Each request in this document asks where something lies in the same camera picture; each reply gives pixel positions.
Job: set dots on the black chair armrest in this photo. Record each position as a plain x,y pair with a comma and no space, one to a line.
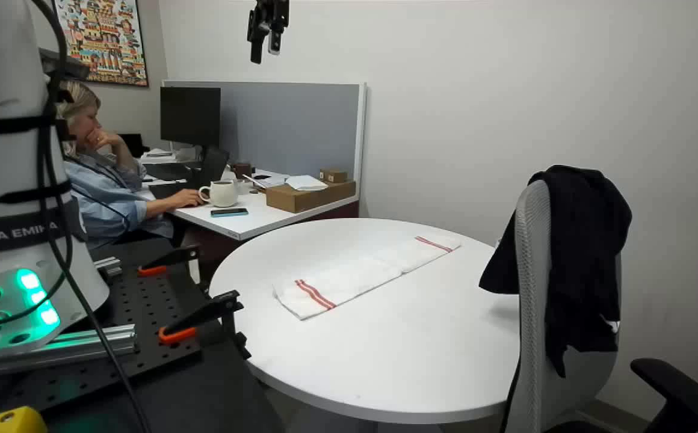
679,391

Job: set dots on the black jacket on chair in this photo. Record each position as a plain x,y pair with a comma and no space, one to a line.
589,232

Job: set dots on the flat cardboard box on desk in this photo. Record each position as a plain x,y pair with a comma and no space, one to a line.
300,201

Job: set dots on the black perforated mounting board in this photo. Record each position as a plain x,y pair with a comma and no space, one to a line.
46,361

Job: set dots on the grey office chair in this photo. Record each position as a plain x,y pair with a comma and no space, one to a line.
539,400

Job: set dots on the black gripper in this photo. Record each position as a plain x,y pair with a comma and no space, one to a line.
266,27

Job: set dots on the black orange clamp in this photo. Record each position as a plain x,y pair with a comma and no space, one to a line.
219,309
171,257

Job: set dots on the white side desk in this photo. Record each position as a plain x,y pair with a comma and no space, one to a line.
248,205

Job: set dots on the small cardboard box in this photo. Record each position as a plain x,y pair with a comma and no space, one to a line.
332,177

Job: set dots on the seated person in blue shirt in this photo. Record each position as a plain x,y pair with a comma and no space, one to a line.
106,179

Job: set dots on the black orange clamp near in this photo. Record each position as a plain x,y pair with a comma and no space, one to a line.
219,309

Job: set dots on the black orange clamp far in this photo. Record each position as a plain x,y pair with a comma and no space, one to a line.
171,257

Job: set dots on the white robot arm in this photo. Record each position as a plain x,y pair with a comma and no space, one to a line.
46,275

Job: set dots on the colourful framed wall picture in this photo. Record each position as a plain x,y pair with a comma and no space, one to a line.
106,36

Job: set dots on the black computer monitor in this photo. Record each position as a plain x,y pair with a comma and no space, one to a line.
190,114

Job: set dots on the white coffee mug on desk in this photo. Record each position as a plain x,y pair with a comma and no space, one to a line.
219,193

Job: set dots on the red and white striped cloth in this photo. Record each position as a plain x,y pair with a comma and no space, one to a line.
313,291

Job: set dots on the black smartphone on desk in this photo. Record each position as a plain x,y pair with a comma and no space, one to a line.
230,213

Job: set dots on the yellow object at corner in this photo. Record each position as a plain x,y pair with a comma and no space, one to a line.
22,420

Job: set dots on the grey desk partition panel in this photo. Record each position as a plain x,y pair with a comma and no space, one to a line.
263,120

